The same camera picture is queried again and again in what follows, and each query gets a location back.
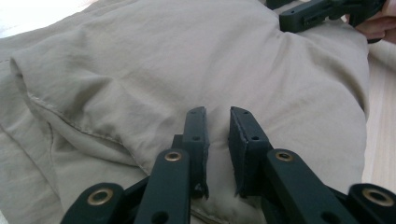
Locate beige shorts with black drawstring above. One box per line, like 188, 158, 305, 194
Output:
0, 0, 396, 224

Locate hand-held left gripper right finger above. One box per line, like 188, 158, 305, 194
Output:
227, 105, 276, 199

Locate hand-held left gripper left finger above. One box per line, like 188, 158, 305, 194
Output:
171, 105, 211, 201

